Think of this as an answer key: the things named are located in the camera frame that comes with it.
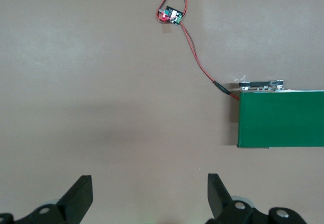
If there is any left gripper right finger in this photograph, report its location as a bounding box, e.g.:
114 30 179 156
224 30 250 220
206 173 308 224

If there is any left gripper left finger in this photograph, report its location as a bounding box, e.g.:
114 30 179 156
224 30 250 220
0 174 94 224

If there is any green conveyor belt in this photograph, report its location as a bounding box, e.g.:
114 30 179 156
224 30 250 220
236 79 324 149

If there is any small black controller board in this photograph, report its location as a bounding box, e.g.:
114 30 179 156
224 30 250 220
158 6 184 26

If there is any red black twisted wire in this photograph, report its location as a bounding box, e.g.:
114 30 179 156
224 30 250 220
156 0 240 101

